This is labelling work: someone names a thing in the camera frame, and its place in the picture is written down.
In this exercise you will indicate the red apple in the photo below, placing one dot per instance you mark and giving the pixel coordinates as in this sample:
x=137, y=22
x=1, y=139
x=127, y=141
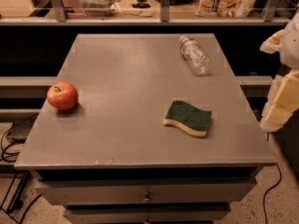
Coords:
x=62, y=96

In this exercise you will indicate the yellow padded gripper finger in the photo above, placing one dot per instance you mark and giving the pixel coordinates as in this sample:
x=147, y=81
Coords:
x=272, y=43
x=282, y=101

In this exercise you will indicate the green yellow scrub sponge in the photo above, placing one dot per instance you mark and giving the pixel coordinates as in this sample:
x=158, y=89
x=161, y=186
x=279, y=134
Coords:
x=190, y=119

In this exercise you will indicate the colourful snack bag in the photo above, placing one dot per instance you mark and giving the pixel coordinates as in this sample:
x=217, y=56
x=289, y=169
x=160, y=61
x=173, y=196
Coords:
x=225, y=8

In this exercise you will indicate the clear plastic container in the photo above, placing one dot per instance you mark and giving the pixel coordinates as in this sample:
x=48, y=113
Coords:
x=95, y=8

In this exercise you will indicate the grey drawer cabinet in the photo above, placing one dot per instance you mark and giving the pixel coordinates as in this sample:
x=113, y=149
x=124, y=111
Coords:
x=100, y=159

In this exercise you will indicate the grey box on floor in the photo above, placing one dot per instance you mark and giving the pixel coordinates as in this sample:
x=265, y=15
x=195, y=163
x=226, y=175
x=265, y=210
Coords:
x=20, y=130

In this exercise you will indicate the grey metal shelf rail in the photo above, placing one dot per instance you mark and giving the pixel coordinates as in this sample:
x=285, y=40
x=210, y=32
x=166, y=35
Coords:
x=131, y=12

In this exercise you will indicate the metal drawer knob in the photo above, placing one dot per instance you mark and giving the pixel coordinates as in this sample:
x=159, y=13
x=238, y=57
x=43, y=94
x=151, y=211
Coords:
x=147, y=198

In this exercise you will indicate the clear plastic water bottle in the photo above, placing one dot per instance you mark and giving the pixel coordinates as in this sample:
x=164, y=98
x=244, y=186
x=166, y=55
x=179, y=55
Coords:
x=194, y=55

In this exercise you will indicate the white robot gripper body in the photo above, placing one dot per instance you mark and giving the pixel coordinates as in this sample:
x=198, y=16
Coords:
x=291, y=48

